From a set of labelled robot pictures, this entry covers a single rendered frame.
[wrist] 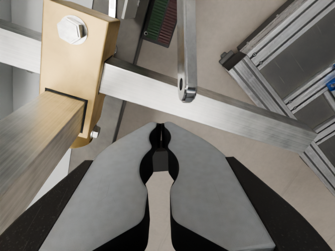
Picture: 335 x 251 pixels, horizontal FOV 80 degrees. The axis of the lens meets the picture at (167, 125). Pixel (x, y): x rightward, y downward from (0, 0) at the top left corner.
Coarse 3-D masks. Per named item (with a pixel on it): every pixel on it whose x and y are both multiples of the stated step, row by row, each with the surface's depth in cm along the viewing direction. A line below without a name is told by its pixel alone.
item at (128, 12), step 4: (128, 0) 21; (132, 0) 23; (136, 0) 26; (124, 4) 21; (128, 4) 22; (132, 4) 24; (136, 4) 28; (124, 8) 21; (128, 8) 22; (132, 8) 25; (136, 8) 29; (124, 12) 21; (128, 12) 23; (132, 12) 26; (136, 12) 30; (124, 16) 22; (128, 16) 24; (132, 16) 27
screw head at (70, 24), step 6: (66, 18) 15; (72, 18) 15; (78, 18) 15; (60, 24) 15; (66, 24) 15; (72, 24) 15; (78, 24) 15; (84, 24) 16; (60, 30) 15; (66, 30) 15; (72, 30) 15; (78, 30) 15; (84, 30) 16; (60, 36) 15; (66, 36) 15; (72, 36) 15; (78, 36) 15; (84, 36) 16; (72, 42) 15; (78, 42) 16
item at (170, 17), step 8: (176, 0) 29; (168, 8) 30; (176, 8) 30; (168, 16) 30; (176, 16) 30; (168, 24) 31; (160, 32) 31; (168, 32) 31; (160, 40) 32; (168, 40) 32
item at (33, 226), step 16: (80, 176) 8; (48, 192) 7; (64, 192) 7; (32, 208) 6; (48, 208) 6; (16, 224) 6; (32, 224) 6; (48, 224) 6; (0, 240) 6; (16, 240) 6; (32, 240) 6
